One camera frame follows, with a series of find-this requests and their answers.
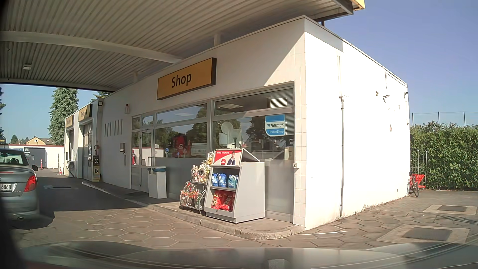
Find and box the white boundary wall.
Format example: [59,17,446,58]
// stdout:
[7,144,65,169]

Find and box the flower display rack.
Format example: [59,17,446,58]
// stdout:
[179,151,214,212]

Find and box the car's own bonnet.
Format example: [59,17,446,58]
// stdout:
[20,239,478,269]

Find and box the wire mesh fence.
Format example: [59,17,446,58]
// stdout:
[412,110,478,127]

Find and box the white goods display cabinet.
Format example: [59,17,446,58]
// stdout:
[203,148,266,224]

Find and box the grey convertible car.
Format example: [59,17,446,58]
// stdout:
[0,148,40,221]

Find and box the metal roll cage trolley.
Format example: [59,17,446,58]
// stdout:
[410,148,428,187]

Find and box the yellow house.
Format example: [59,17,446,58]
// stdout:
[25,136,55,146]

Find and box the petrol station canopy roof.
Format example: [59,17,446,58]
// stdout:
[0,0,366,93]

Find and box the green hedge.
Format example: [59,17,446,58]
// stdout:
[410,121,478,191]

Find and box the hexagonal paved forecourt ground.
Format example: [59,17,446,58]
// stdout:
[11,168,478,250]

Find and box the tall conifer tree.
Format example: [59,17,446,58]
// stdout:
[48,88,79,146]

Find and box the red bicycle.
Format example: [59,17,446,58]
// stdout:
[408,172,426,198]

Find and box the white waste bin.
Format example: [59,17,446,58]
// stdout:
[147,166,167,199]

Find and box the white petrol station shop building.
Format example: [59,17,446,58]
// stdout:
[63,16,411,230]

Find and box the raised pavement with kerb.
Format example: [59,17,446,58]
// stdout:
[82,180,306,240]

